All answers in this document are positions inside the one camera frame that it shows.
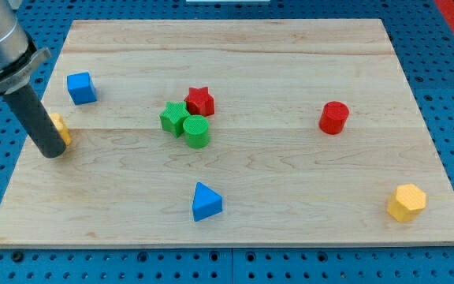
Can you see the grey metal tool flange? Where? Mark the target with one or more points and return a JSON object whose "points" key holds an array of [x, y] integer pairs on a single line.
{"points": [[18, 74]]}

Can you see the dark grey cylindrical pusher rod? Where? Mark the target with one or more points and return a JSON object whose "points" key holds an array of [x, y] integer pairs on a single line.
{"points": [[30, 112]]}

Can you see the yellow heart block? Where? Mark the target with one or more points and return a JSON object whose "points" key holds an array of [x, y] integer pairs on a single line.
{"points": [[61, 127]]}

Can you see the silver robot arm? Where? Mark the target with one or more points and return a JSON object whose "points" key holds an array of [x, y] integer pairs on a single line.
{"points": [[13, 38]]}

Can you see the blue cube block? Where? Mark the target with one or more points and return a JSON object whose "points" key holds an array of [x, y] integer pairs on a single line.
{"points": [[81, 88]]}

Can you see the green star block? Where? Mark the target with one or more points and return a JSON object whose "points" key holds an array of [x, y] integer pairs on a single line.
{"points": [[173, 116]]}

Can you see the green cylinder block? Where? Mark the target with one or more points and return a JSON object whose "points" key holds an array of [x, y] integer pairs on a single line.
{"points": [[196, 131]]}

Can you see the red star block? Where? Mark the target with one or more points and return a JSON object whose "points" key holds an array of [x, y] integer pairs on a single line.
{"points": [[200, 101]]}

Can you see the light wooden board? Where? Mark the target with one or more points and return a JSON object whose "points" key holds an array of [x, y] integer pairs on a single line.
{"points": [[126, 183]]}

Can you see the blue triangle block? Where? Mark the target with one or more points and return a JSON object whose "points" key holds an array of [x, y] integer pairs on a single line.
{"points": [[206, 202]]}

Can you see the red cylinder block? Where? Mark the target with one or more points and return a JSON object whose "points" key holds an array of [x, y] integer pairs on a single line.
{"points": [[333, 118]]}

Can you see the yellow hexagon block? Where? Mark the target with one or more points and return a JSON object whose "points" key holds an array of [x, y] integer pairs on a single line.
{"points": [[406, 203]]}

